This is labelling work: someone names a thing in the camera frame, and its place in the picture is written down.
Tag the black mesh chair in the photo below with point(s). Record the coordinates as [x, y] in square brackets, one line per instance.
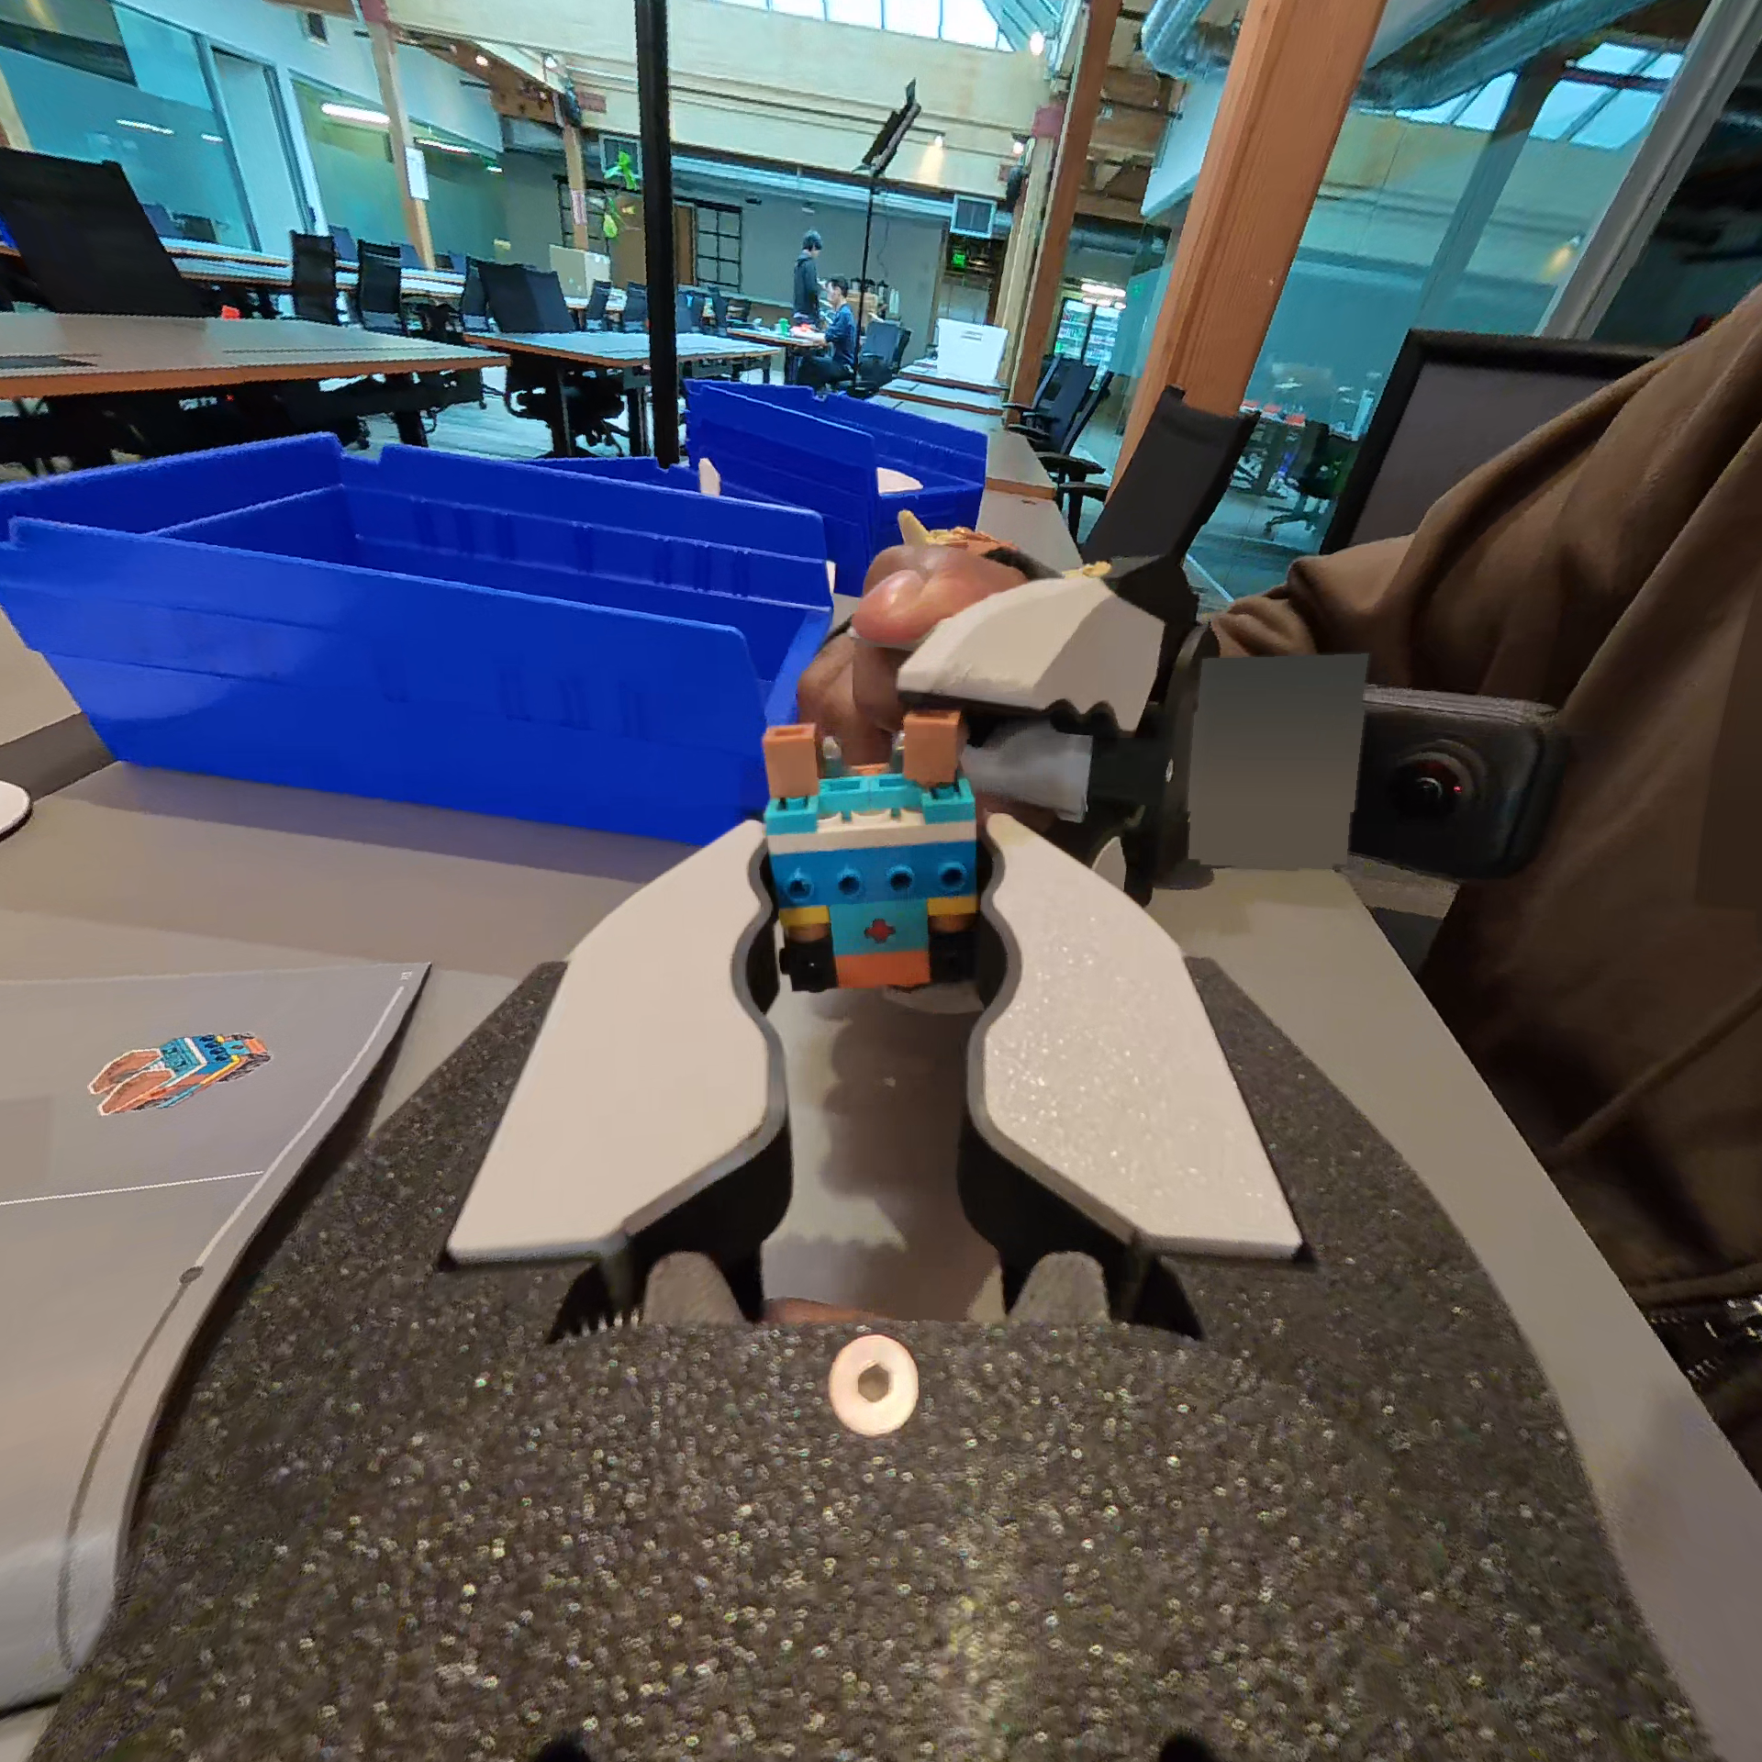
[1171, 468]

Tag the white flat pad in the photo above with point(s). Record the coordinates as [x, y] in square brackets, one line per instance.
[11, 809]

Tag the black stand pole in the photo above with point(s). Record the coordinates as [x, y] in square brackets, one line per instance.
[662, 207]

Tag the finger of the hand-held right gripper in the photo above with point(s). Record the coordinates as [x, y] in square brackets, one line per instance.
[1047, 640]
[1039, 769]

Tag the grey instruction booklet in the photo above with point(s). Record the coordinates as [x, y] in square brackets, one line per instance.
[136, 1238]

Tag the wood-edged long desk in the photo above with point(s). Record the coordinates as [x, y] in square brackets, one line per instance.
[206, 352]

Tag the black high-back chair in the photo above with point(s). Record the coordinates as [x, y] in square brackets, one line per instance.
[82, 233]

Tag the black light stand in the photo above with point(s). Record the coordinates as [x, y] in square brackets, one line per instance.
[893, 124]

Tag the slim wooden post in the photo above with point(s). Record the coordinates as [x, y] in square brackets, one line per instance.
[1065, 167]

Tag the person's right hand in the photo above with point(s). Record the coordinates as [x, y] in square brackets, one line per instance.
[855, 689]

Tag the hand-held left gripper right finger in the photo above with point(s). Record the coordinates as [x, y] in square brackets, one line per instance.
[1115, 1075]

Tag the blue plastic bin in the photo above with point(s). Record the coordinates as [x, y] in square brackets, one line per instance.
[345, 662]
[798, 453]

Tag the person's brown jacket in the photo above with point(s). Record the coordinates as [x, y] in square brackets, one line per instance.
[1639, 963]

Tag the multicoloured toy brick model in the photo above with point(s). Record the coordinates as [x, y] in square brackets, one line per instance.
[876, 882]

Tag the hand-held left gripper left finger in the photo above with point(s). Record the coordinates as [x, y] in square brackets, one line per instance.
[634, 1075]

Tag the black framed panel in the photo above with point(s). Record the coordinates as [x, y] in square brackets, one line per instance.
[1472, 441]

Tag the tan brick figure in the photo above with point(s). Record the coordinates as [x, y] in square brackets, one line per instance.
[935, 531]

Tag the person's right forearm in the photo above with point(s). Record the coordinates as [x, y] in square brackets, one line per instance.
[1350, 607]

